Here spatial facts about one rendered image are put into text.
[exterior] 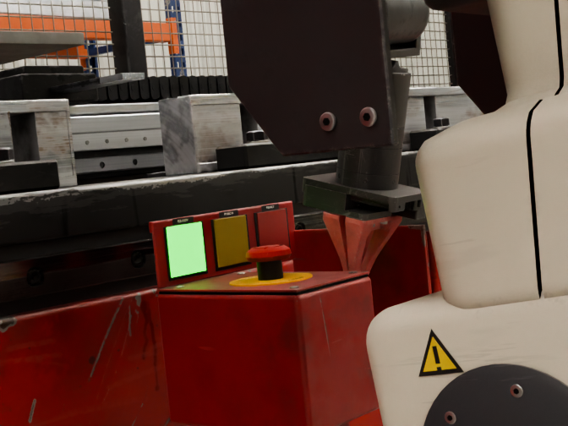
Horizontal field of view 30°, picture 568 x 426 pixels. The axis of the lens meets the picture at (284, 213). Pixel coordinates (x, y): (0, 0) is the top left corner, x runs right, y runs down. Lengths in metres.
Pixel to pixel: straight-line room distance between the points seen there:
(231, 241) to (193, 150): 0.30
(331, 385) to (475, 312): 0.37
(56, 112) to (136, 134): 0.42
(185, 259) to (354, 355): 0.18
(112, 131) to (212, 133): 0.27
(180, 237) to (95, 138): 0.59
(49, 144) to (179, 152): 0.21
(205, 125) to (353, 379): 0.50
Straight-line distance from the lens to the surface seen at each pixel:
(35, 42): 0.85
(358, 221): 0.94
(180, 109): 1.30
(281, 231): 1.06
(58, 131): 1.16
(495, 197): 0.51
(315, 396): 0.86
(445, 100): 1.70
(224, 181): 1.14
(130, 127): 1.56
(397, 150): 0.95
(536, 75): 0.54
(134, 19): 2.23
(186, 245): 0.96
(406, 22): 0.93
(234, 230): 1.01
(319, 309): 0.86
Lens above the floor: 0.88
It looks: 3 degrees down
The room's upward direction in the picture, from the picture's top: 6 degrees counter-clockwise
